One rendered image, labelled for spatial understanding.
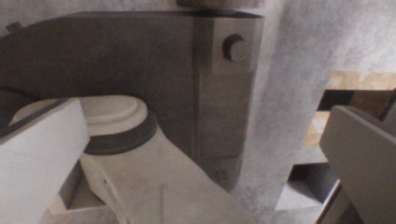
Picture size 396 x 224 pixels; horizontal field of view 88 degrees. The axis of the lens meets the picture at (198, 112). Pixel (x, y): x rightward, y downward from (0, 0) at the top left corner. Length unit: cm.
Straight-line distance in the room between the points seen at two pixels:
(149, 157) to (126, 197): 7
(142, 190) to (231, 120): 31
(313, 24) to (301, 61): 11
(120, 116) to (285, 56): 56
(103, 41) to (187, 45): 16
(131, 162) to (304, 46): 63
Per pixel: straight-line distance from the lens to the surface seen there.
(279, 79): 77
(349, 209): 51
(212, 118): 51
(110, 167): 33
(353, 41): 89
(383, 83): 107
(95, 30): 46
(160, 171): 30
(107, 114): 35
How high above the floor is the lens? 61
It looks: 59 degrees down
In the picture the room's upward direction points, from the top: 161 degrees clockwise
